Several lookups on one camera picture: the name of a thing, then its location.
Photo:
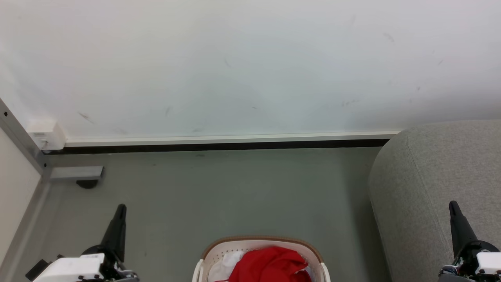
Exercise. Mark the grey fabric sofa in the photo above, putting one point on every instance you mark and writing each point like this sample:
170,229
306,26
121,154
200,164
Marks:
430,176

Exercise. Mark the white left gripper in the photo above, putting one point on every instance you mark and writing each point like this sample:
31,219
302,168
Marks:
72,268

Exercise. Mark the beige partition panel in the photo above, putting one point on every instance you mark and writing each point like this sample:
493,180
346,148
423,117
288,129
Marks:
15,188

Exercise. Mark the red and white garment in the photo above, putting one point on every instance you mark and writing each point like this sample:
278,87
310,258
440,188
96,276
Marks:
270,266

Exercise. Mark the grey metal foot bracket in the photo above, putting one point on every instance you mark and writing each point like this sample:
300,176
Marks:
76,172

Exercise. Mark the white wall box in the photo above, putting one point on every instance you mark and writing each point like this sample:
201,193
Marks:
47,135

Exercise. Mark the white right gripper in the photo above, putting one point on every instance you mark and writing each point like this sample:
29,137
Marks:
485,264

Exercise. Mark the white laundry basket brown rim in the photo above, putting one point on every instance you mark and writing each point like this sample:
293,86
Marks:
254,244

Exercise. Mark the white wall baseboard trim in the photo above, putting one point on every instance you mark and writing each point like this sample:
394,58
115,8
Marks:
235,140

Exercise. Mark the black caster foot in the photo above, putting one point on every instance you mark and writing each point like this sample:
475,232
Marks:
87,183

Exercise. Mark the grey metal frame post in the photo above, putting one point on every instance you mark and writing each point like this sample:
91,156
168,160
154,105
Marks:
21,139

